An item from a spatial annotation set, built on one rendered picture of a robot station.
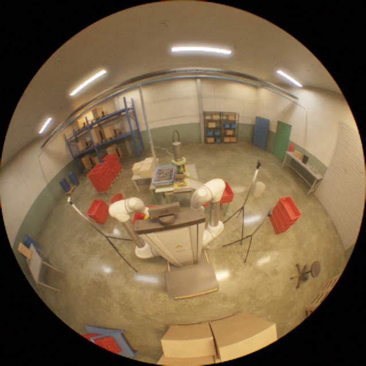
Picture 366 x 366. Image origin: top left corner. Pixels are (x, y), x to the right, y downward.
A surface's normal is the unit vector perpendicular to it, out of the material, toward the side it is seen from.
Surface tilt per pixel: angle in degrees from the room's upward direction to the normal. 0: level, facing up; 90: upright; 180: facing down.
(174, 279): 0
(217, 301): 0
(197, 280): 0
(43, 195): 90
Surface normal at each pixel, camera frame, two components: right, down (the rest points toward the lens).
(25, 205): 0.99, -0.11
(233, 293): -0.11, -0.77
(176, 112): 0.05, 0.62
